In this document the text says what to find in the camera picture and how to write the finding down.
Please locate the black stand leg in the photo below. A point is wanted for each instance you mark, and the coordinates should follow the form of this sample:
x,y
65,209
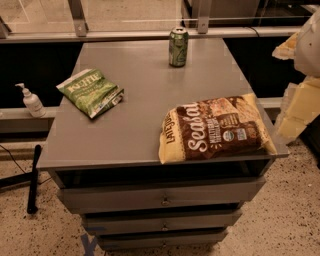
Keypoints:
x,y
31,178

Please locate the green Kettle chip bag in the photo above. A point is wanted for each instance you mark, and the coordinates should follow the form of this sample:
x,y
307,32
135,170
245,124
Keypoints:
x,y
91,92

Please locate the white pump bottle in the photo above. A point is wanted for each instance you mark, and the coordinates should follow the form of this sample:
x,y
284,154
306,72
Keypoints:
x,y
32,102

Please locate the top cabinet drawer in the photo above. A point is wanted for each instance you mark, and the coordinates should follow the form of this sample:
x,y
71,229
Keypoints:
x,y
121,198

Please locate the metal window rail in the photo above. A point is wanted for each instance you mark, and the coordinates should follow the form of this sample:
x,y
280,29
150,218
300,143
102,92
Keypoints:
x,y
35,21

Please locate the bottom cabinet drawer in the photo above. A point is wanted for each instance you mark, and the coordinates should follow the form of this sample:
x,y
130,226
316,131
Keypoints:
x,y
161,239

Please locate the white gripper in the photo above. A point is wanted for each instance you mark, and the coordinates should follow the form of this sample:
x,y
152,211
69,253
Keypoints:
x,y
308,50

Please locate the middle cabinet drawer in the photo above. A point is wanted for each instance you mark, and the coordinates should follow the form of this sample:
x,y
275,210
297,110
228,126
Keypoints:
x,y
161,222

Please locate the brown Late July chip bag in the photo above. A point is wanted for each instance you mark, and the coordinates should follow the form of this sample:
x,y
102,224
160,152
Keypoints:
x,y
213,128

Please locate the cabinet drawer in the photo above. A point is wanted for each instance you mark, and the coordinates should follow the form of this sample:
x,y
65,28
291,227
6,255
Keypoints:
x,y
161,239
161,222
121,198

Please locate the green soda can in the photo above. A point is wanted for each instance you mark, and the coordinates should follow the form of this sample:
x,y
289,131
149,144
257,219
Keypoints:
x,y
178,45

